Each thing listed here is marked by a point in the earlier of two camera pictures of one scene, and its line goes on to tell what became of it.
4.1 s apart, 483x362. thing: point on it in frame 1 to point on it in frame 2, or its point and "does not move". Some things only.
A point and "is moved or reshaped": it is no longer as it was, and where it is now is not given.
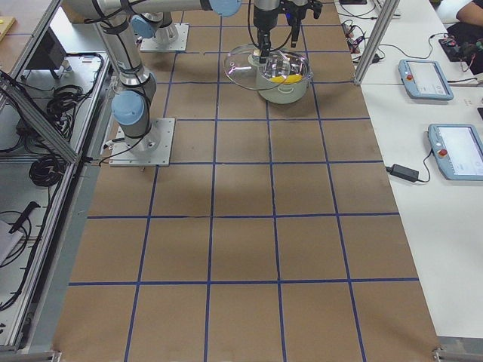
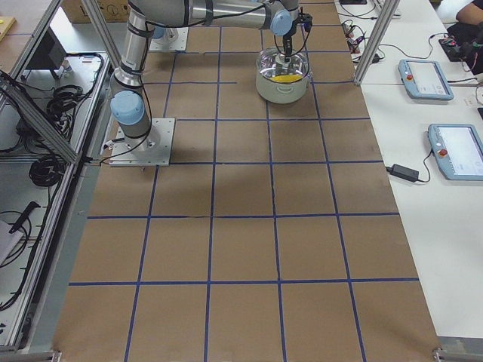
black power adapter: (403, 172) does not move
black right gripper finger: (264, 40) to (288, 52)
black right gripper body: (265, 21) to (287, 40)
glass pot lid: (244, 68) is moved or reshaped
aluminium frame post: (380, 33) does not move
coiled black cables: (46, 170) does not move
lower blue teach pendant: (458, 151) does not move
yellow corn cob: (287, 80) does not move
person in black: (469, 26) does not move
